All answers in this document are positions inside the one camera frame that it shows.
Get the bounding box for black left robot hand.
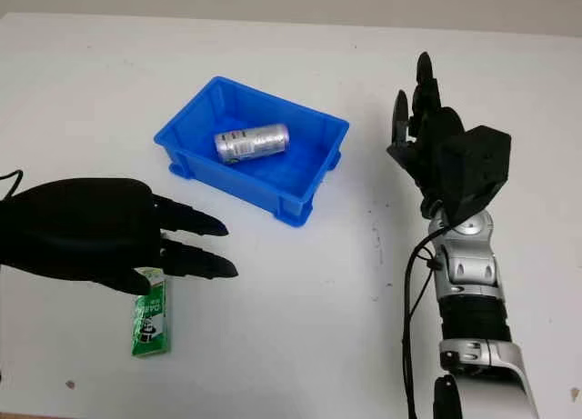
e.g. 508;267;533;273
0;176;240;297

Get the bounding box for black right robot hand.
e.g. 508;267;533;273
386;51;467;218

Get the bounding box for green snack packet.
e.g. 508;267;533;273
130;266;175;358

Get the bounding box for purple roll of bags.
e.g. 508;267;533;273
213;123;291;165

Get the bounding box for blue plastic tray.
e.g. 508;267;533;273
153;75;352;230

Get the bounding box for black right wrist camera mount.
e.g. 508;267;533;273
437;124;513;227

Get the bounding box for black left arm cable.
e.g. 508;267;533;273
0;169;25;198

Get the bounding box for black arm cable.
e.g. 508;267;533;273
399;226;446;419
0;169;25;198

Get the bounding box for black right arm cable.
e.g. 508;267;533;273
399;226;446;419

